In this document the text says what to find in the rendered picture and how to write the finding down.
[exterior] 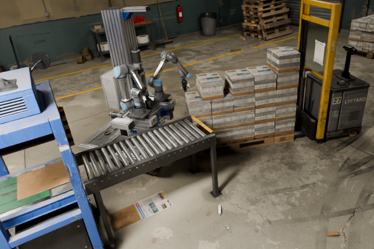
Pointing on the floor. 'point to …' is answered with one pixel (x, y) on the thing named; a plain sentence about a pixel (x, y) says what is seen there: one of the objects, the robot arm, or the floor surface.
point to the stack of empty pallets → (254, 29)
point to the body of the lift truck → (338, 103)
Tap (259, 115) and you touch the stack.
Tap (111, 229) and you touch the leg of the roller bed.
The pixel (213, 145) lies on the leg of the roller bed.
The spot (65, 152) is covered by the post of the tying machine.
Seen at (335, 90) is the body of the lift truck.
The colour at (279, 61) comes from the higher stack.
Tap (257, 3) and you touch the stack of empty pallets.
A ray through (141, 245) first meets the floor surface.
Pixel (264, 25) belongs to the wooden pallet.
